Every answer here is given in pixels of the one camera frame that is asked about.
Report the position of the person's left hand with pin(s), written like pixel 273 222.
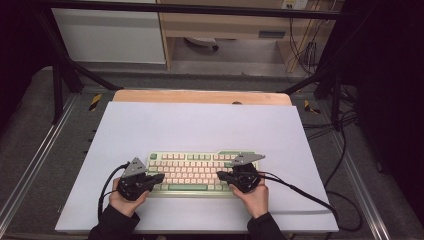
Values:
pixel 128 206

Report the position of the black metal stand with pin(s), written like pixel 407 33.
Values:
pixel 335 100
pixel 57 93

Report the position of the white wall socket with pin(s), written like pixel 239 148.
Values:
pixel 295 4

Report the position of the wooden desk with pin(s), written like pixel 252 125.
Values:
pixel 220 25

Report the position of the aluminium rail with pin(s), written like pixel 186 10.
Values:
pixel 366 200
pixel 33 166

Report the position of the black metal crossbar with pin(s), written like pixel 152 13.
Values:
pixel 200 9

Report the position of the white cabinet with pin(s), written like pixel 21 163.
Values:
pixel 106 36

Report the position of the yellow black tape strip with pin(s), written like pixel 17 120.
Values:
pixel 95 102
pixel 311 107

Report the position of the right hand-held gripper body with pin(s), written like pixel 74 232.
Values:
pixel 245 178

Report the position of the grey desk label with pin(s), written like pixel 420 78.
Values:
pixel 271 34

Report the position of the white object under desk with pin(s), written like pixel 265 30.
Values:
pixel 200 41

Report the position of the person's right hand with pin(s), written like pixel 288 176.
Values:
pixel 255 203

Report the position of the green and cream keyboard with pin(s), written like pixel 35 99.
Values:
pixel 193 166

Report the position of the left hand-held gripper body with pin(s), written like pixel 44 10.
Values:
pixel 133 185

